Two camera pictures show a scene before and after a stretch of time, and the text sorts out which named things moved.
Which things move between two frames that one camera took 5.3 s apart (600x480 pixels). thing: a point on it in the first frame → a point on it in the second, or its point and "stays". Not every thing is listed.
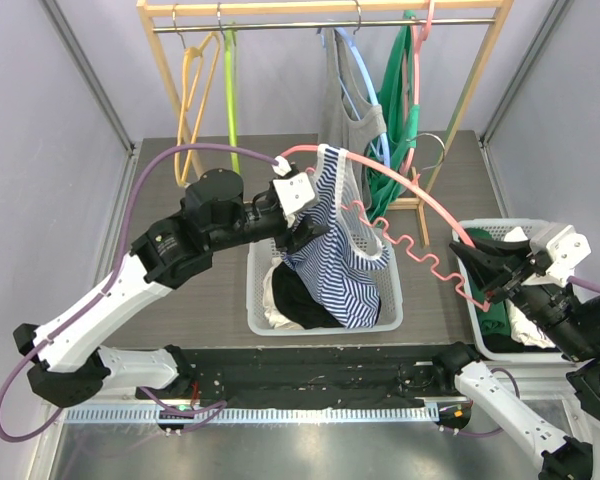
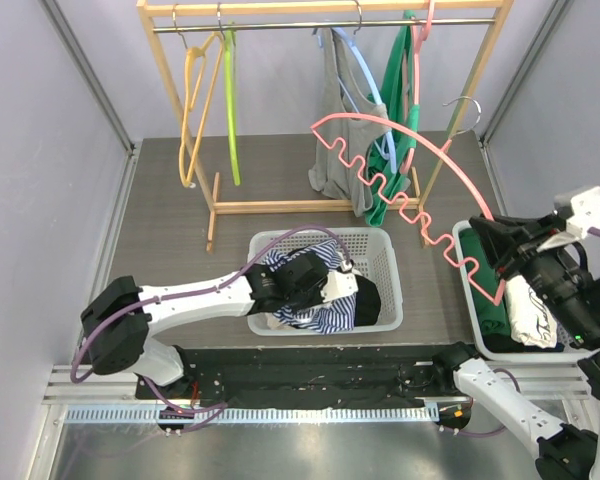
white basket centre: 260,257 stays
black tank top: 297,300 → 367,302
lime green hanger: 230,41 stays
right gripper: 515,276 → 518,245
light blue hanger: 381,137 → 352,39
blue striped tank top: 337,267 → 337,315
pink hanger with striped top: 377,220 → 341,138
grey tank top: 348,120 stays
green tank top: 400,120 stays
